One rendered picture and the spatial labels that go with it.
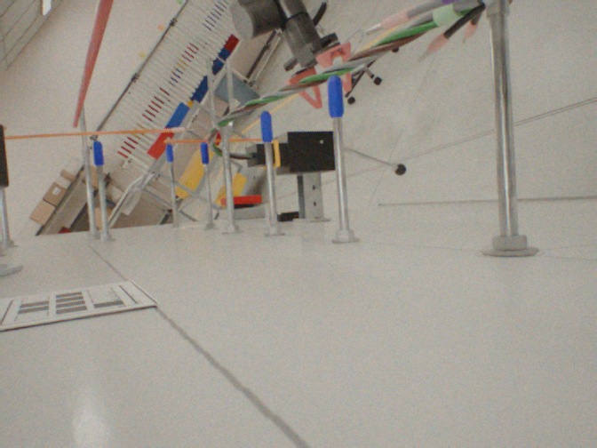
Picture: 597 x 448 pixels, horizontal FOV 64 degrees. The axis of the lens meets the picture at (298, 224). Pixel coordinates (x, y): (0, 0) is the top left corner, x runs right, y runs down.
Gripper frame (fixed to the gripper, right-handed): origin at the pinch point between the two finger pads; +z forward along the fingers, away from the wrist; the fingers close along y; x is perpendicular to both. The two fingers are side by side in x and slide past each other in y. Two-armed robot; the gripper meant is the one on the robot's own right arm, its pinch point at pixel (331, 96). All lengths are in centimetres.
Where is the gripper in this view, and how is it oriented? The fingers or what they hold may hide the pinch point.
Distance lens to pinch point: 90.8
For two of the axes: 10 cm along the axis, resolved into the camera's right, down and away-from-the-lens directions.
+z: 4.7, 8.7, 1.7
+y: 4.8, -0.9, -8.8
